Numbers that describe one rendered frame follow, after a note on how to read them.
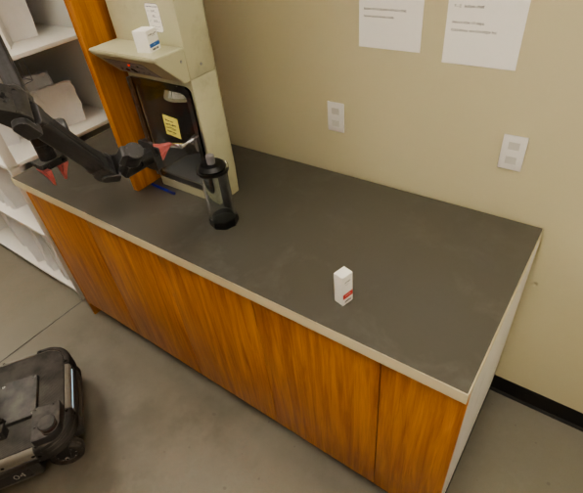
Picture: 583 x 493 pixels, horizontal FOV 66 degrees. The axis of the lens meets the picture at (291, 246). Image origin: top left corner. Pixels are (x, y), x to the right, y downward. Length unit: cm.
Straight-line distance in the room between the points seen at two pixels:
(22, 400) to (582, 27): 236
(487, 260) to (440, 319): 29
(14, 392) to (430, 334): 180
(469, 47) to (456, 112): 20
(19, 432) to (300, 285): 139
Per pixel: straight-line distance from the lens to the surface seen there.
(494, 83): 151
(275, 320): 143
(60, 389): 230
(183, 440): 222
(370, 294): 131
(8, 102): 122
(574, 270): 176
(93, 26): 177
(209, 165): 150
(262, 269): 142
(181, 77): 151
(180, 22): 150
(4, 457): 224
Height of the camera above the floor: 189
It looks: 40 degrees down
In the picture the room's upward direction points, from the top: 7 degrees counter-clockwise
